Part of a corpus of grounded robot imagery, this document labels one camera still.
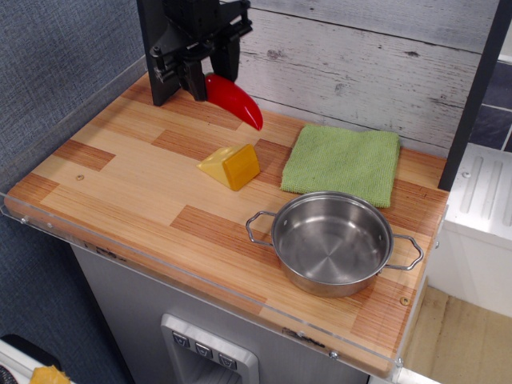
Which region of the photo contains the stainless steel pot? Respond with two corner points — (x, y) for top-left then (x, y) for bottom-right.
(268, 191), (424, 298)

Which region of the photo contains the yellow toy cheese wedge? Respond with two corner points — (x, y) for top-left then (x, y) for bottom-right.
(197, 144), (260, 191)

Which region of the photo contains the green folded cloth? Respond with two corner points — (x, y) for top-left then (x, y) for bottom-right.
(281, 124), (401, 208)

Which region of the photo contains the red toy chili pepper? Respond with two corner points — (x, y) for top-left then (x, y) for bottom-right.
(205, 74), (263, 130)

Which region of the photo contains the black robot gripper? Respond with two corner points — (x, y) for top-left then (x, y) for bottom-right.
(150, 1), (252, 102)

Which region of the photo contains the dark grey post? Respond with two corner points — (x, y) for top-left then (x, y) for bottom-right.
(137, 0), (180, 106)
(438, 0), (511, 191)

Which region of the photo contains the silver dispenser button panel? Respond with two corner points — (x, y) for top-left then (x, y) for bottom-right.
(161, 314), (260, 384)

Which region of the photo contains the dark grey right post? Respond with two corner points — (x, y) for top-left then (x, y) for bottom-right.
(438, 0), (511, 191)

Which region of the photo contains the dark grey left post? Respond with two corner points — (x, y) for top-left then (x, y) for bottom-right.
(137, 0), (180, 106)

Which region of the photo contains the grey toy fridge cabinet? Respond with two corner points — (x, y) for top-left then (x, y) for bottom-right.
(72, 246), (370, 383)

